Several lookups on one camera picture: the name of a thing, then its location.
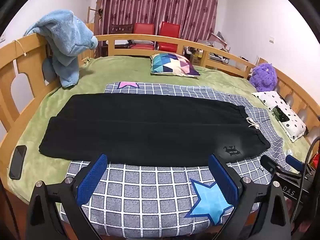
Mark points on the cardboard box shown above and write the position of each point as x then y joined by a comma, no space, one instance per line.
196,58

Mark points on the red box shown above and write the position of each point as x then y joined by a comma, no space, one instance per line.
317,160

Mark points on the black smartphone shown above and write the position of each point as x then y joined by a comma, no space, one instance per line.
18,162

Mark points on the grey checked blanket with stars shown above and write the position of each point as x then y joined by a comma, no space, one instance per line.
140,185

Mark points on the green bed sheet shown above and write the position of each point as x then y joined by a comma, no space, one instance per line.
112,72

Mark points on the wooden coat rack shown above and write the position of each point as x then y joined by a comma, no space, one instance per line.
93,11

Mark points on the dark wooden chair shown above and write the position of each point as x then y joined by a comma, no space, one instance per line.
121,28

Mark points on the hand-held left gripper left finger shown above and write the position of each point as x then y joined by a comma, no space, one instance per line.
91,180

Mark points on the purple plush toy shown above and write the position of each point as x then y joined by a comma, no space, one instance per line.
263,77

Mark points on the red patterned curtain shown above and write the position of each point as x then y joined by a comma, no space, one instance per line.
155,2

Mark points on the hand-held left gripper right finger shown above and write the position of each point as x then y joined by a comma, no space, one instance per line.
222,177

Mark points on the white floral pillow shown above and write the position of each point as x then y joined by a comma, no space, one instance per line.
287,120

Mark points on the wooden bed frame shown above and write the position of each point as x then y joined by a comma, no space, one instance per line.
25,55

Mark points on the colourful geometric pillow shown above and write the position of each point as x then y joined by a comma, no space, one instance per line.
172,63

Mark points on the blue plush blanket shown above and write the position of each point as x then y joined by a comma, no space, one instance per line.
65,37

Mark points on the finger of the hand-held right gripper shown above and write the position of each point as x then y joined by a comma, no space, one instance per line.
295,160
271,166

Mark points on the black pants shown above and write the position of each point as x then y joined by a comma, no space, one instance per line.
150,130

